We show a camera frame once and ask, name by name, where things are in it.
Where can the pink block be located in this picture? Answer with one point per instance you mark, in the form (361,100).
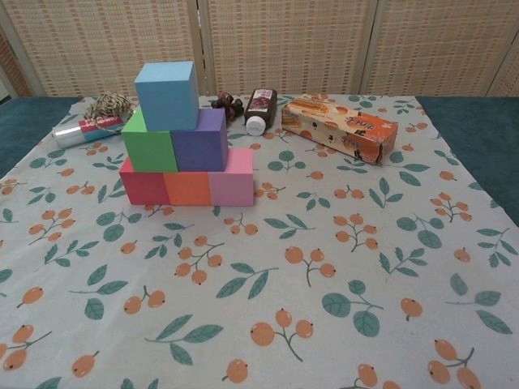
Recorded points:
(233,182)

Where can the orange block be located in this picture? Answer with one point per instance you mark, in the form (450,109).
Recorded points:
(188,188)

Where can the purple block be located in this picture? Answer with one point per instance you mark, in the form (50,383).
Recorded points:
(200,148)

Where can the magenta block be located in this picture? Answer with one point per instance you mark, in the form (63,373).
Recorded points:
(146,188)

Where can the green block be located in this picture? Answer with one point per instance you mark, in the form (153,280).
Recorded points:
(148,150)

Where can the light blue block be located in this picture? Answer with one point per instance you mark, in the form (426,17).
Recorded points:
(166,97)

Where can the dark grape juice bottle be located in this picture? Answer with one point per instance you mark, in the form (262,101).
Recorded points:
(261,103)

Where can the dark red grape bunch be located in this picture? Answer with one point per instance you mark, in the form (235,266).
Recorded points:
(227,103)

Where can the orange biscuit box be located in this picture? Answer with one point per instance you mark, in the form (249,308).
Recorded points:
(344,129)

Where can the floral fruit print tablecloth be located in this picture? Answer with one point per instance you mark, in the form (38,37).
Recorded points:
(243,324)

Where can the woven bamboo folding screen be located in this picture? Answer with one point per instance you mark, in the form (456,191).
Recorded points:
(284,48)

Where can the beige twine bundle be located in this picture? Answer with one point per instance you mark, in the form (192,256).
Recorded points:
(109,105)

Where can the clear plastic wrap roll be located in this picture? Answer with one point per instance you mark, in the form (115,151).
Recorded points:
(69,135)

